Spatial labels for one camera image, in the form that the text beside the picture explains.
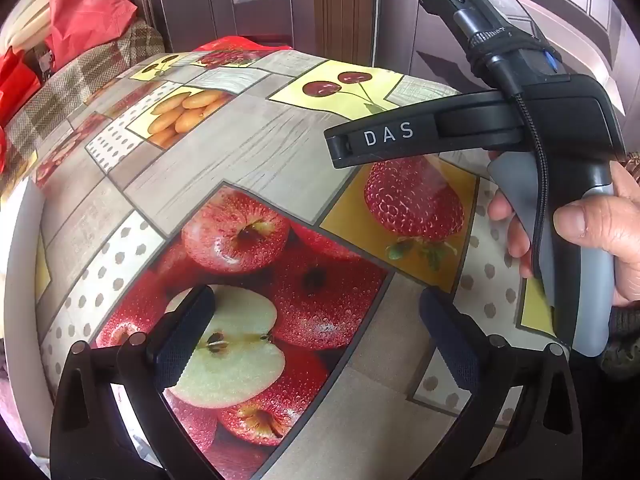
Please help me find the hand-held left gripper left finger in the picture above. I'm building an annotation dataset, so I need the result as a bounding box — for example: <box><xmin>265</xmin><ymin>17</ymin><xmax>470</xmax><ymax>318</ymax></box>
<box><xmin>49</xmin><ymin>285</ymin><xmax>218</xmax><ymax>480</ymax></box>

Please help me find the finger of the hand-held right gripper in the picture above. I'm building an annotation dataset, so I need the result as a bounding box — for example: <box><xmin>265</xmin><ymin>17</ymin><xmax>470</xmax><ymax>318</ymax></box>
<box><xmin>323</xmin><ymin>126</ymin><xmax>354</xmax><ymax>169</ymax></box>

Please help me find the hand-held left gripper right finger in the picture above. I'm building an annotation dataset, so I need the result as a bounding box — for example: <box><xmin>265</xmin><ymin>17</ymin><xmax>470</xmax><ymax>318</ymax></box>
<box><xmin>419</xmin><ymin>290</ymin><xmax>583</xmax><ymax>480</ymax></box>

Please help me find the person's right hand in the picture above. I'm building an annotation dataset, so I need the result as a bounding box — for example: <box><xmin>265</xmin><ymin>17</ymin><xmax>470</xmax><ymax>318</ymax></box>
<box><xmin>487</xmin><ymin>150</ymin><xmax>640</xmax><ymax>308</ymax></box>

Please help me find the fruit-printed tablecloth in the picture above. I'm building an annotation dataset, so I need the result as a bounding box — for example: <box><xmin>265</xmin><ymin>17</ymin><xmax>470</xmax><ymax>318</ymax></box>
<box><xmin>0</xmin><ymin>47</ymin><xmax>576</xmax><ymax>480</ymax></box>

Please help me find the red plastic bag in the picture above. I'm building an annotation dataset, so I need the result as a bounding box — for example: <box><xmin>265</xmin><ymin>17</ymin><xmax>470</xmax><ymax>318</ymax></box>
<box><xmin>195</xmin><ymin>36</ymin><xmax>293</xmax><ymax>53</ymax></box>

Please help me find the plaid covered bench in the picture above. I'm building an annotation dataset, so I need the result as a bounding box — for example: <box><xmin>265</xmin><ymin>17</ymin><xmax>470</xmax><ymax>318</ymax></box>
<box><xmin>0</xmin><ymin>22</ymin><xmax>166</xmax><ymax>171</ymax></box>

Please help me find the salmon red cloth bag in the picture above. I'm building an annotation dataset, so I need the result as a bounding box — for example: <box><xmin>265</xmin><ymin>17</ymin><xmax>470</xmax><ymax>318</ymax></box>
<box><xmin>45</xmin><ymin>0</ymin><xmax>138</xmax><ymax>68</ymax></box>

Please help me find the red tote bag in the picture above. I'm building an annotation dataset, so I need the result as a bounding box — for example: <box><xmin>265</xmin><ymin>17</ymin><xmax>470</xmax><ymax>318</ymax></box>
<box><xmin>0</xmin><ymin>47</ymin><xmax>43</xmax><ymax>126</ymax></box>

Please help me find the cream foam roll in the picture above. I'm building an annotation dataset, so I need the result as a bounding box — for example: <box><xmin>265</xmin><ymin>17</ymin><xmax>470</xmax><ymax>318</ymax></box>
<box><xmin>10</xmin><ymin>0</ymin><xmax>56</xmax><ymax>46</ymax></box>

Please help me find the black braided cable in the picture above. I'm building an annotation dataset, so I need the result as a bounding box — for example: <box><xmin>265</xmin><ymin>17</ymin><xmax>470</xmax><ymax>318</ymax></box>
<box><xmin>452</xmin><ymin>7</ymin><xmax>556</xmax><ymax>281</ymax></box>

